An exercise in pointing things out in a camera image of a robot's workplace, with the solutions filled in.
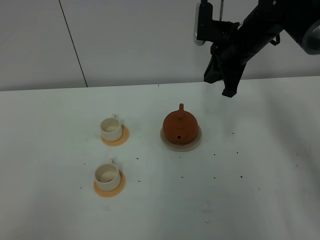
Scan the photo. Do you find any near white teacup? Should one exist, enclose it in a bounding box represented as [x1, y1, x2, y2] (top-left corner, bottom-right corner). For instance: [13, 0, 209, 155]
[94, 158, 121, 192]

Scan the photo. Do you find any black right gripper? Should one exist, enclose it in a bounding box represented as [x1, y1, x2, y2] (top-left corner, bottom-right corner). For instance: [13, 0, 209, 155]
[203, 21, 280, 97]

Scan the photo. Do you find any white teacup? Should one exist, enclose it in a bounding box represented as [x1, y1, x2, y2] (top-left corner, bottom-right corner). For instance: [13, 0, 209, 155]
[100, 114, 123, 142]
[94, 158, 121, 192]

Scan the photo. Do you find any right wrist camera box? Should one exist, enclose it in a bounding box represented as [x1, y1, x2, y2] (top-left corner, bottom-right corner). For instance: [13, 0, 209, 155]
[193, 0, 240, 46]

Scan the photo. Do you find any orange saucer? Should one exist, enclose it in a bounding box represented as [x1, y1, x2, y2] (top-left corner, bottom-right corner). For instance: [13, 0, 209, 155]
[93, 171, 126, 198]
[100, 125, 130, 147]

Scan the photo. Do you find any brown clay teapot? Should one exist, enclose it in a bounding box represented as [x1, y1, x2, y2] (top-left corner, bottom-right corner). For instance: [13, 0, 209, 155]
[162, 103, 199, 145]

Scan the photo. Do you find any far orange saucer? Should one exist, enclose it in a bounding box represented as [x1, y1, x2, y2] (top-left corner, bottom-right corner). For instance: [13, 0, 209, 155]
[100, 125, 130, 147]

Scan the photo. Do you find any near orange saucer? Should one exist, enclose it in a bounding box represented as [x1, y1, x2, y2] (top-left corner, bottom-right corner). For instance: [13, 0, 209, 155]
[93, 171, 126, 198]

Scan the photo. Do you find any far white teacup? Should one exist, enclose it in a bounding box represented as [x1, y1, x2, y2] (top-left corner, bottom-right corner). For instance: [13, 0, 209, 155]
[100, 114, 123, 142]

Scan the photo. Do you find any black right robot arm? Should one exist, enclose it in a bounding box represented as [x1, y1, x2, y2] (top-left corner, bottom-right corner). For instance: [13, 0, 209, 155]
[196, 0, 320, 98]

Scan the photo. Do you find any beige round teapot coaster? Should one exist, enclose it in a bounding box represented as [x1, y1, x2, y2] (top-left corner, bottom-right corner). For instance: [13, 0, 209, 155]
[160, 126, 202, 152]

